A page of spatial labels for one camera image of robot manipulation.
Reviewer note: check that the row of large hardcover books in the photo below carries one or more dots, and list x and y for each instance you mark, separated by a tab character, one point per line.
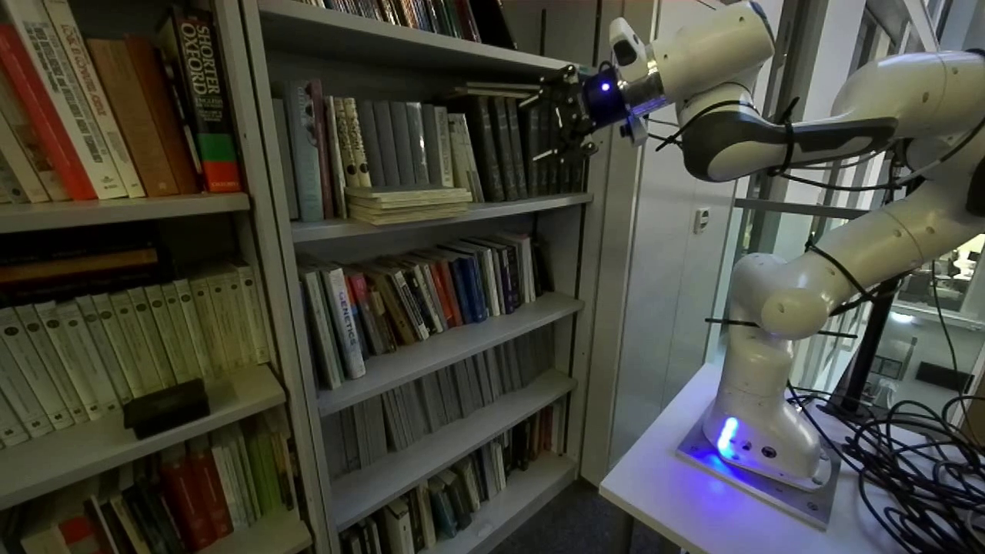
100	108

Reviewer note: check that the row of red and green books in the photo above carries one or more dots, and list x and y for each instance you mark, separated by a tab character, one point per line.
177	492

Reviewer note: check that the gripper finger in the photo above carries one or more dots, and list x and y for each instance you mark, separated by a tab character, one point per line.
558	83
575	137

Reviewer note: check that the row of white books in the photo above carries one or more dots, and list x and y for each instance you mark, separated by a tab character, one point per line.
131	338

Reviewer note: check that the row of mixed small books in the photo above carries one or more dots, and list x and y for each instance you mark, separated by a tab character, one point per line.
454	492

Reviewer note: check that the black stand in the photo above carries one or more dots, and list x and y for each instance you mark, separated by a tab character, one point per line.
869	346

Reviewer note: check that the row of dark slanted books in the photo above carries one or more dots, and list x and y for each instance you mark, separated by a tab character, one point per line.
415	14

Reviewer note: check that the black box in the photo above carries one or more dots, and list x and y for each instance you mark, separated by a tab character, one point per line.
167	408

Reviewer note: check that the row of colourful paperback books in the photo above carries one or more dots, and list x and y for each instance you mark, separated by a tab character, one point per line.
415	296

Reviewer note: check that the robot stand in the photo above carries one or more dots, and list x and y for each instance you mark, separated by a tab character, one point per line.
692	492

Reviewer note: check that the stack of thin dark books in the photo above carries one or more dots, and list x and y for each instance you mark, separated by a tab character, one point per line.
496	90

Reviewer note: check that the stack of dark flat books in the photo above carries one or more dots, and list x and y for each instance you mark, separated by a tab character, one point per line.
77	265

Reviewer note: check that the row of slim grey books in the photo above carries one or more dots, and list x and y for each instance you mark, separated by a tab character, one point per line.
446	400

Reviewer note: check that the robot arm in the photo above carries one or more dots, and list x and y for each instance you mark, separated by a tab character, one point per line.
808	285

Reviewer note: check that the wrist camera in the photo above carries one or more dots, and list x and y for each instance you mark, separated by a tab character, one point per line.
636	129

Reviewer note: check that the stack of beige books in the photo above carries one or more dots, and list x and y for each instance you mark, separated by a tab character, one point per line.
406	205

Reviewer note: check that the grey bookshelf with white books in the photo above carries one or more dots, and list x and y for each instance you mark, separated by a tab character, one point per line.
115	446

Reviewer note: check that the grey bookshelf with dark books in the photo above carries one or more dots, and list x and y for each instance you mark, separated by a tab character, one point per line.
454	346

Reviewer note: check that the white wall switch plate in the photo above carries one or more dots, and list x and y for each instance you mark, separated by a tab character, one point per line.
701	220

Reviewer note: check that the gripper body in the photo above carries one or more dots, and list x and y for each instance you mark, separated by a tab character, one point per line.
602	98

